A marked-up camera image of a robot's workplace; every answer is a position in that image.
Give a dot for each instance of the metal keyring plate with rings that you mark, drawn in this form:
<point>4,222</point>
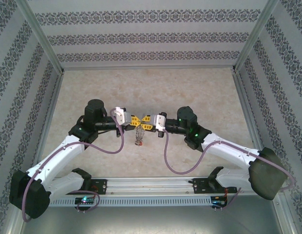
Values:
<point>138,135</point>

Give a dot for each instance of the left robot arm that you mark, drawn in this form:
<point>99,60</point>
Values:
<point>56,156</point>

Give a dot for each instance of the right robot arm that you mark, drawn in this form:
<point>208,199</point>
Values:
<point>233,156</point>

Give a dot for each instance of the left circuit board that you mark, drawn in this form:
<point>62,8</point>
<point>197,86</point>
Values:
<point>85,200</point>

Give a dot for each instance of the circuit board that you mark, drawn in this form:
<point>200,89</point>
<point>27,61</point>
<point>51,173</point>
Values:
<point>218,201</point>
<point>85,200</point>

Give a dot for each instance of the right circuit board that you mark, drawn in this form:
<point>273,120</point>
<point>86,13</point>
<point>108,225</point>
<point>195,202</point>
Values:
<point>218,201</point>

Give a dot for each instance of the grey metal panel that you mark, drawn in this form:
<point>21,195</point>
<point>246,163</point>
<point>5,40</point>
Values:
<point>151,221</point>

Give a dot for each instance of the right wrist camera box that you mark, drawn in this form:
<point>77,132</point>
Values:
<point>160,122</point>

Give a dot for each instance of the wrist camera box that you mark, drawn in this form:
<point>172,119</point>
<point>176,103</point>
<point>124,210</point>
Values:
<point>119,114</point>
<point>160,122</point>

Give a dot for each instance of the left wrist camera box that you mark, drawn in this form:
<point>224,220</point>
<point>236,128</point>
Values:
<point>119,114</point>

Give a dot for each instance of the aluminium side rail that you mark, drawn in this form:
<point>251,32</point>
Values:
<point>245,97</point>
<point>50,109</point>

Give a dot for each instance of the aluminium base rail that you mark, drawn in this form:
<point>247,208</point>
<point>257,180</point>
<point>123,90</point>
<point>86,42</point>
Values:
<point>151,184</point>

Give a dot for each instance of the aluminium frame post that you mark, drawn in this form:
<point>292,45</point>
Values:
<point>41,36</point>
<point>257,36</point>

